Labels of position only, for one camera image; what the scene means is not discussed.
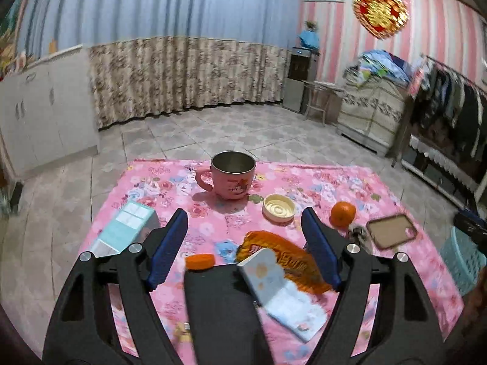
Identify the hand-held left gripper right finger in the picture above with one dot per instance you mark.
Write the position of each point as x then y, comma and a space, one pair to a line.
319, 247

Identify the grey water dispenser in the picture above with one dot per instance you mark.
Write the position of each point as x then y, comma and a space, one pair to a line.
298, 80

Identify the teal plastic basket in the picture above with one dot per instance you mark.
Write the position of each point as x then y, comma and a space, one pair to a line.
462, 258

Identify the white cabinet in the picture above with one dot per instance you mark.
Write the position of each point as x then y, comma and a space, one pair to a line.
49, 114

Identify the orange snack wrapper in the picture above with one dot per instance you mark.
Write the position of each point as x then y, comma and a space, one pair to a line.
293, 258

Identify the red gold heart decoration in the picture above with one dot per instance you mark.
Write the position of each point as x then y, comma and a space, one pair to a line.
380, 13

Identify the pink floral tablecloth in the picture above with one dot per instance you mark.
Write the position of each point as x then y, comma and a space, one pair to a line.
224, 228

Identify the cream round lid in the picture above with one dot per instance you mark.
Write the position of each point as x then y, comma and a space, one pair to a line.
279, 208

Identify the pink hanging bag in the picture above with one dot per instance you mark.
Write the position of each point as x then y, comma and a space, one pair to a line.
416, 80

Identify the small folding table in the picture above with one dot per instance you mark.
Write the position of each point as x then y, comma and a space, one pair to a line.
323, 99

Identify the small grey wrapper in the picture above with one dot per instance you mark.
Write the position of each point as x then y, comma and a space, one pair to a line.
358, 234

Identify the small orange cap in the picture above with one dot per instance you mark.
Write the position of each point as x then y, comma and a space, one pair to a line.
199, 262

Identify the brown phone case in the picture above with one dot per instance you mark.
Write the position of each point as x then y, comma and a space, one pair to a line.
392, 232

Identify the white tissue packet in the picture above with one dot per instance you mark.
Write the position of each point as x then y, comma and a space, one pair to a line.
281, 300

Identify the blue and floral curtain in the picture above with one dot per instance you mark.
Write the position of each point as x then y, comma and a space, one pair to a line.
171, 45

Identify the blue bottle cover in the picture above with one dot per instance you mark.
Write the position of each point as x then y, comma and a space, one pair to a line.
309, 39

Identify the clothes rack with garments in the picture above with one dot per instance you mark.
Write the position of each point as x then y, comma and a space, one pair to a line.
456, 110

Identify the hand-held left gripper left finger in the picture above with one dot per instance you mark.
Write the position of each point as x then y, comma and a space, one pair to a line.
169, 247

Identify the cloth-covered cabinet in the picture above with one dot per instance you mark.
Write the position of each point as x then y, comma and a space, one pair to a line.
371, 114

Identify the small potted plant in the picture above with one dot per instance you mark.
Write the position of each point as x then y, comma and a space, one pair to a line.
311, 25

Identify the pile of folded clothes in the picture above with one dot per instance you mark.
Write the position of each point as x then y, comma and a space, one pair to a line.
380, 66

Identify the pink cartoon mug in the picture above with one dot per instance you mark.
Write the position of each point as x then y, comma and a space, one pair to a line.
232, 184

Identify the orange fruit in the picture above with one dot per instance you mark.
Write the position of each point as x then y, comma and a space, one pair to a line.
343, 215

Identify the low shelf with lace cloth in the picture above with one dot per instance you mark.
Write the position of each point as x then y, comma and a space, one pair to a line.
441, 163

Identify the colourful cartoon wall poster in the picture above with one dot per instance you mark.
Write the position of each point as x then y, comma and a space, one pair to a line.
9, 42

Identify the teal cardboard box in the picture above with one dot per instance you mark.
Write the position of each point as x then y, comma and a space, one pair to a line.
125, 228

